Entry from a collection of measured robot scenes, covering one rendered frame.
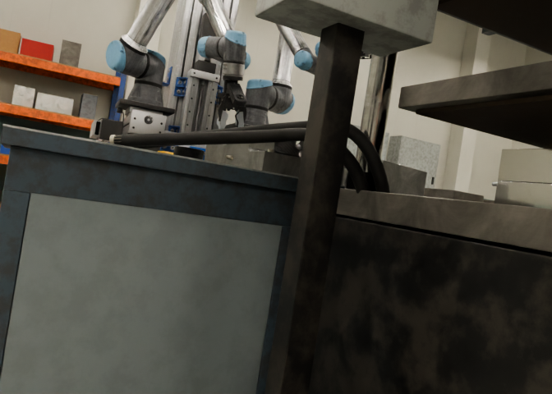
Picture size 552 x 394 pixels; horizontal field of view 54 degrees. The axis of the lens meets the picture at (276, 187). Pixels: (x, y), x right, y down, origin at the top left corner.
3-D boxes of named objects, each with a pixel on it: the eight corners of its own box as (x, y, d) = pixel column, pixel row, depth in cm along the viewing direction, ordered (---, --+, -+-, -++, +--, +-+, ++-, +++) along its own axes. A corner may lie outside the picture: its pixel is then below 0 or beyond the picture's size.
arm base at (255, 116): (232, 126, 253) (235, 105, 253) (262, 132, 258) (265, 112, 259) (242, 124, 239) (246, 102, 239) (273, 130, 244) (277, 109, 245)
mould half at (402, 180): (271, 180, 206) (275, 152, 206) (316, 189, 223) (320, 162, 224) (379, 194, 169) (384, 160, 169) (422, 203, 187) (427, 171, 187)
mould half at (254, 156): (202, 168, 190) (208, 130, 190) (268, 180, 201) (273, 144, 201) (261, 172, 145) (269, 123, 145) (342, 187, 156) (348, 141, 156)
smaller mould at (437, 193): (415, 204, 216) (418, 187, 216) (443, 209, 223) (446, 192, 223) (452, 208, 198) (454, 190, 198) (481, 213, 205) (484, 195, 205)
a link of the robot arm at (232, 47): (233, 32, 193) (252, 33, 188) (231, 64, 195) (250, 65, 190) (218, 29, 186) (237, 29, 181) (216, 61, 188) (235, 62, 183)
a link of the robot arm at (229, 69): (248, 65, 187) (226, 61, 184) (246, 78, 188) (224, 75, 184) (240, 65, 194) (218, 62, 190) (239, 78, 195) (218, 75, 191)
